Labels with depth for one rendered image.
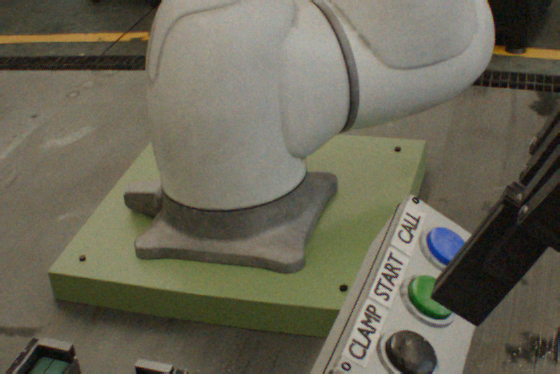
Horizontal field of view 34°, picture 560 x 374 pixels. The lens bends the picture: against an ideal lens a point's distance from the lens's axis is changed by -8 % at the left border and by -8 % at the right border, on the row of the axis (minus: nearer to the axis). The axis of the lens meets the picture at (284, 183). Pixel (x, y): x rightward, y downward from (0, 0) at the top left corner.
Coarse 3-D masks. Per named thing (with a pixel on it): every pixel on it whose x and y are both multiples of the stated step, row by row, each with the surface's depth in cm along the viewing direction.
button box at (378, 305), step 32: (416, 224) 56; (448, 224) 58; (384, 256) 53; (416, 256) 54; (352, 288) 57; (384, 288) 51; (352, 320) 49; (384, 320) 49; (416, 320) 50; (448, 320) 51; (320, 352) 52; (352, 352) 46; (384, 352) 47; (448, 352) 50
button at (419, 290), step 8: (416, 280) 52; (424, 280) 52; (432, 280) 52; (408, 288) 51; (416, 288) 51; (424, 288) 51; (432, 288) 52; (416, 296) 51; (424, 296) 51; (416, 304) 51; (424, 304) 50; (432, 304) 51; (424, 312) 50; (432, 312) 50; (440, 312) 51; (448, 312) 51
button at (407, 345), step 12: (396, 336) 48; (408, 336) 48; (420, 336) 48; (396, 348) 47; (408, 348) 47; (420, 348) 48; (432, 348) 48; (396, 360) 46; (408, 360) 47; (420, 360) 47; (432, 360) 47; (408, 372) 46; (420, 372) 46
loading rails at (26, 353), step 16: (32, 336) 74; (32, 352) 72; (48, 352) 73; (64, 352) 72; (16, 368) 70; (32, 368) 72; (48, 368) 71; (64, 368) 71; (80, 368) 74; (144, 368) 69; (160, 368) 69; (176, 368) 69
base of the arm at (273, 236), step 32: (128, 192) 106; (160, 192) 103; (320, 192) 105; (160, 224) 101; (192, 224) 97; (224, 224) 96; (256, 224) 96; (288, 224) 98; (160, 256) 99; (192, 256) 98; (224, 256) 97; (256, 256) 96; (288, 256) 95
